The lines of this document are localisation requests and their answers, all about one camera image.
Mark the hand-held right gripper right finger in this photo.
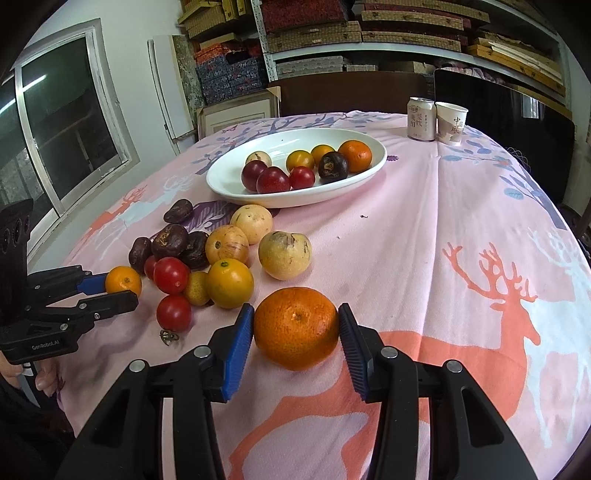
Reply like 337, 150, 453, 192
338, 302, 539, 480

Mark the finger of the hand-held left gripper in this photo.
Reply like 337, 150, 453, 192
27, 265, 112, 302
34, 291, 140, 332

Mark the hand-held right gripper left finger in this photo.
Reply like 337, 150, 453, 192
67, 303, 256, 480

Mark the dark water chestnut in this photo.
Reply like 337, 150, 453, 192
151, 224, 189, 260
164, 199, 195, 224
128, 237, 153, 276
178, 231, 211, 271

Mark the large tangerine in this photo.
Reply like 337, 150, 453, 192
253, 287, 341, 372

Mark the yellow kumquat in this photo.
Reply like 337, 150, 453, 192
184, 271, 213, 307

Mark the white plate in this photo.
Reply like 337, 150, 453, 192
206, 128, 388, 209

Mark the dark red plum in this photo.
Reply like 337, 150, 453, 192
241, 160, 269, 192
256, 167, 291, 195

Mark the dark brown passion fruit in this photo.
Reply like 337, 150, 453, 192
318, 151, 349, 185

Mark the person's left hand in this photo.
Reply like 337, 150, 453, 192
0, 351, 61, 393

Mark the pink deer print tablecloth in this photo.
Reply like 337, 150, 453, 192
44, 110, 591, 480

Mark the white framed sliding window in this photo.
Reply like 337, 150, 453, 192
0, 18, 141, 259

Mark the white board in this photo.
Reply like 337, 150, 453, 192
147, 36, 195, 155

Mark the framed picture in cardboard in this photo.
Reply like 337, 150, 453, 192
196, 86, 282, 141

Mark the marbled slab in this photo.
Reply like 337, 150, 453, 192
172, 36, 206, 112

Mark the pale drink can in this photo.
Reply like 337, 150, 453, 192
406, 97, 437, 141

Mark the stack of blue patterned boxes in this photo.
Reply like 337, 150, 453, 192
194, 39, 269, 104

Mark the white paper cup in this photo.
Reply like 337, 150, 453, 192
435, 102, 469, 147

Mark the black panel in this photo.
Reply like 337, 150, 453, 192
433, 68, 575, 204

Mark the stack of yellow woven boxes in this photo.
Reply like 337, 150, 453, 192
178, 0, 252, 40

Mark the grey patterned box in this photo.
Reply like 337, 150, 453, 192
276, 56, 345, 77

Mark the white metal shelf rack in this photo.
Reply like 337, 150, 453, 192
249, 0, 568, 107

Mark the pink cloth bundle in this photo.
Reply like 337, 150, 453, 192
438, 62, 513, 84

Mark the stack of tan woven boxes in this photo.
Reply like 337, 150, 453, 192
268, 0, 490, 54

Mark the large dark red patterned box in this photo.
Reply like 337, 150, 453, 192
261, 0, 349, 33

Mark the stack of light wooden frames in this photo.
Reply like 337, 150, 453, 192
466, 30, 566, 95

